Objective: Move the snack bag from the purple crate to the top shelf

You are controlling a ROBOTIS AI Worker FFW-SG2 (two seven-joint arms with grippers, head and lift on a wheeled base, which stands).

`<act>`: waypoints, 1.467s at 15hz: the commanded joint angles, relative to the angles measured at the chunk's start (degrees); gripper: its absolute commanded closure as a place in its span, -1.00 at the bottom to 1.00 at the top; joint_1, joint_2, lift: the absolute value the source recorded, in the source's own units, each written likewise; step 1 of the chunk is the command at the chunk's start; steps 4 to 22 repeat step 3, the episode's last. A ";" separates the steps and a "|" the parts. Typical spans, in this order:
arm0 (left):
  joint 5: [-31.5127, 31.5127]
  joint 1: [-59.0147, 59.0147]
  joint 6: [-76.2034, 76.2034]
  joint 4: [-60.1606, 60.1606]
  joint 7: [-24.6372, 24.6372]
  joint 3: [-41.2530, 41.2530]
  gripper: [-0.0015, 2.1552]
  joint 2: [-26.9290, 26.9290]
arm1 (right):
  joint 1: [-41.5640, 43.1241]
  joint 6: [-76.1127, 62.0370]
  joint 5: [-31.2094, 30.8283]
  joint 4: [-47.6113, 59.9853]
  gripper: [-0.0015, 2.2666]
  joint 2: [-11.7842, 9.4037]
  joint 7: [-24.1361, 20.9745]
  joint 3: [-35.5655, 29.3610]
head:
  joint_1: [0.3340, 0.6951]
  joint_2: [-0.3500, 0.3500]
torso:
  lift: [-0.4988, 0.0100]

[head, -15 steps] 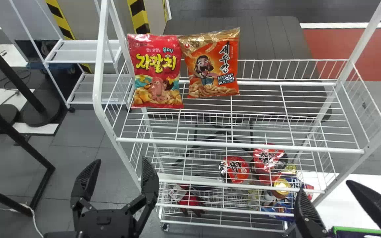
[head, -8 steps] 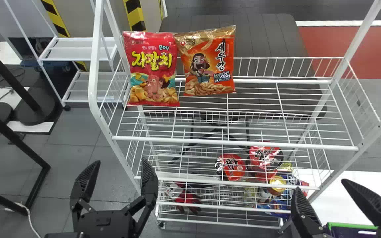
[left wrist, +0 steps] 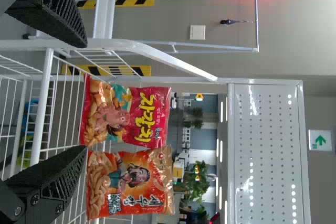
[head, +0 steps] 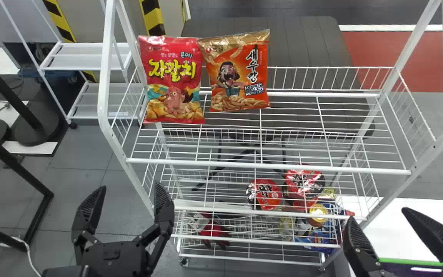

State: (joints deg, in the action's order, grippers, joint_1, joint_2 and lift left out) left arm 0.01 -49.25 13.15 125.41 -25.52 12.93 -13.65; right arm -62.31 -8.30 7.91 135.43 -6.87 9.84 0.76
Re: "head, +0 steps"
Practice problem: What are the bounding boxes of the white shelf trolley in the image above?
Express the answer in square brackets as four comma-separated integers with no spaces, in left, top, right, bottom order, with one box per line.
[0,0,134,125]

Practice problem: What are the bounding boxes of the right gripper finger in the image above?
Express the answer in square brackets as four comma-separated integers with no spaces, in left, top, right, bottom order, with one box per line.
[401,207,443,277]
[342,216,399,277]

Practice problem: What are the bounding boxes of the dark side table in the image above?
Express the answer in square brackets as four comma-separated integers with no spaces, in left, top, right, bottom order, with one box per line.
[181,16,376,192]

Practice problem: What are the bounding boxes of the yellow can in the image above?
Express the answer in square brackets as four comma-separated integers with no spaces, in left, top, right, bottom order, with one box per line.
[307,203,330,228]

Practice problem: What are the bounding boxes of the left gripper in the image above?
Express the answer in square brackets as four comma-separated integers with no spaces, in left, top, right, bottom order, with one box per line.
[71,181,175,277]

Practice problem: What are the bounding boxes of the red gloves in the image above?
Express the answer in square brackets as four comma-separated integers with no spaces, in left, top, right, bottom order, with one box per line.
[198,213,232,249]

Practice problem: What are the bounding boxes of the white wire rack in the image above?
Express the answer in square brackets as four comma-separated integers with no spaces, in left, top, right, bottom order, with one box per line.
[97,0,443,271]

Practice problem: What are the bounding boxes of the yellow black striped post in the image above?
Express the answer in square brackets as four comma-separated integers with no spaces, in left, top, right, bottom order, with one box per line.
[139,0,167,37]
[42,0,97,83]

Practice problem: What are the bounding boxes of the red noodle cup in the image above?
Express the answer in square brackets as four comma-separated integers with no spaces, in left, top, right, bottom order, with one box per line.
[285,164,326,211]
[246,178,284,212]

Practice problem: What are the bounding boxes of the orange snack packet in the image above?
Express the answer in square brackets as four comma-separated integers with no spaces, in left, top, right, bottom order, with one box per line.
[198,29,271,113]

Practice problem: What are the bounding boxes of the blue snack packet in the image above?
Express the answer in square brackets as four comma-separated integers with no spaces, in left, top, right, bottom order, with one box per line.
[294,226,340,255]

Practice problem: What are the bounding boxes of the red snack packet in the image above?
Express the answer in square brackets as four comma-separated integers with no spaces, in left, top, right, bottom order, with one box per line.
[137,35,206,125]

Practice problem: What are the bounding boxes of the white cable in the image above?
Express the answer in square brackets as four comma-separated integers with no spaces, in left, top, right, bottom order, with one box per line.
[0,235,42,277]

